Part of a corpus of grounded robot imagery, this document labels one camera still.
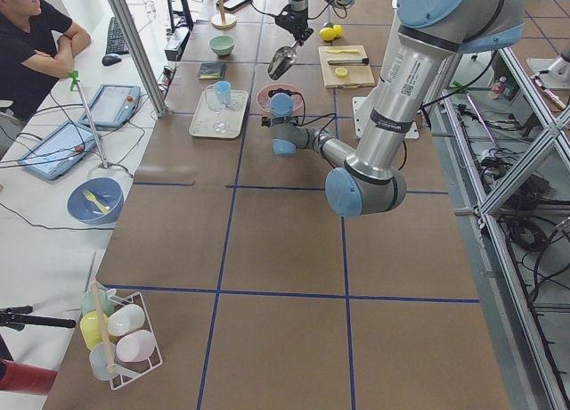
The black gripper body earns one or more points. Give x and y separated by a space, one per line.
298 21

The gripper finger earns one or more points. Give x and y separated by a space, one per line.
301 40

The silver metal ice scoop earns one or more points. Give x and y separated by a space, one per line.
284 58

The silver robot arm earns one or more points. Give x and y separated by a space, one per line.
424 33
302 4

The pink bowl with ice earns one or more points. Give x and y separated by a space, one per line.
263 98

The wooden cup stand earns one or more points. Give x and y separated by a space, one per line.
222 19

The light blue cup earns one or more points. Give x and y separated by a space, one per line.
222 91

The white cup in rack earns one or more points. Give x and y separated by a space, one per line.
125 320

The green cup in rack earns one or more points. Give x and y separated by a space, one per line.
106 296

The pink cup in rack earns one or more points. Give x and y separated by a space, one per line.
136 346

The yellow cup in rack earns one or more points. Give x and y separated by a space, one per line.
90 330

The clear cup in rack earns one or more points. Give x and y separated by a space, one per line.
99 363

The yellow lemon upper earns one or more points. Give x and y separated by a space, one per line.
328 34

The yellow lemon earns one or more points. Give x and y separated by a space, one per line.
328 34
338 30

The yellow plastic knife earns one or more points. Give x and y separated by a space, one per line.
339 51

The yellow lemon left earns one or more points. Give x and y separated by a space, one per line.
338 30

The half lemon slice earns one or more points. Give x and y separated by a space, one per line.
341 72

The wooden cutting board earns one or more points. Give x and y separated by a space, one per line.
359 76

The mint green bowl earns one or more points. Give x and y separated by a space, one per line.
221 45

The dark grey folded cloth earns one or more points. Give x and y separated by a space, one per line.
212 71

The clear wine glass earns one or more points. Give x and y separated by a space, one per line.
214 105

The cream serving tray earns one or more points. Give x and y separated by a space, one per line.
213 120

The black keyboard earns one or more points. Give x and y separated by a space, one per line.
116 42

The black computer mouse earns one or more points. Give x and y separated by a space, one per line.
111 59

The far teach pendant tablet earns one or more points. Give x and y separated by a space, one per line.
113 105

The teach pendant tablet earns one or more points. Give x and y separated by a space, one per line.
113 105
58 152

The blue bowl on desk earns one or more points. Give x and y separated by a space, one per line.
108 192

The near teach pendant tablet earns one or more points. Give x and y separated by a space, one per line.
58 152

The person in black shirt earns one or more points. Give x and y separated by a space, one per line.
39 45

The yellow plastic fork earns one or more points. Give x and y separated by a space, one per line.
93 199

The black tripod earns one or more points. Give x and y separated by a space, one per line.
17 318

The aluminium frame post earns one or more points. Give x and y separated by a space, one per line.
141 61

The white wire cup rack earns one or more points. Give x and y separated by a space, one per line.
127 372

